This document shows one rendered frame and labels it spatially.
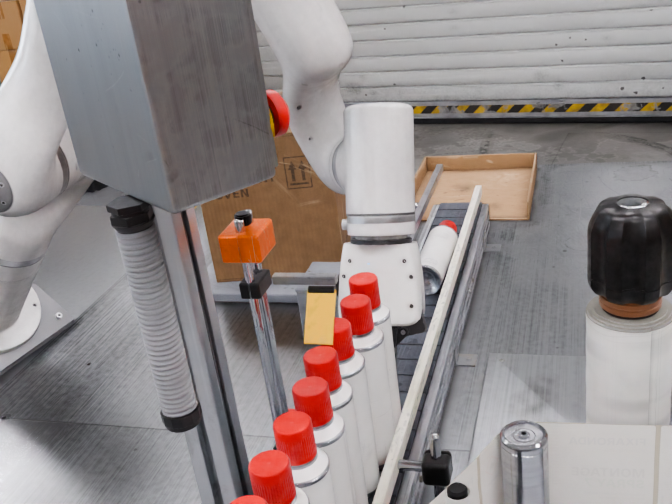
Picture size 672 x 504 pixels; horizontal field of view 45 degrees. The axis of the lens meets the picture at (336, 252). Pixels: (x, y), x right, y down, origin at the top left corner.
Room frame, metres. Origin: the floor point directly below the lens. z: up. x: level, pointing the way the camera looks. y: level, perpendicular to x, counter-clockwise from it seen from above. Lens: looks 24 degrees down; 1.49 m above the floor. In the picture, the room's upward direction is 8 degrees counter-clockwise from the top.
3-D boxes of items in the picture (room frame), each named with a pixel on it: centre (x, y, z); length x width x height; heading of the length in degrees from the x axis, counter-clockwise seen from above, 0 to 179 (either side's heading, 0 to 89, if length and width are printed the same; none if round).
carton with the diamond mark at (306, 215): (1.48, 0.09, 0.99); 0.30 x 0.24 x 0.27; 172
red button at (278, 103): (0.64, 0.04, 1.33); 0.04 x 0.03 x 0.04; 36
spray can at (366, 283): (0.81, -0.03, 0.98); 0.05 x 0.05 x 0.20
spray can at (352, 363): (0.72, 0.01, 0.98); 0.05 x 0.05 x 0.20
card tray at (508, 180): (1.66, -0.32, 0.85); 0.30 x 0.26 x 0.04; 161
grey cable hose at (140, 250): (0.60, 0.15, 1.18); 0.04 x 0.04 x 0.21
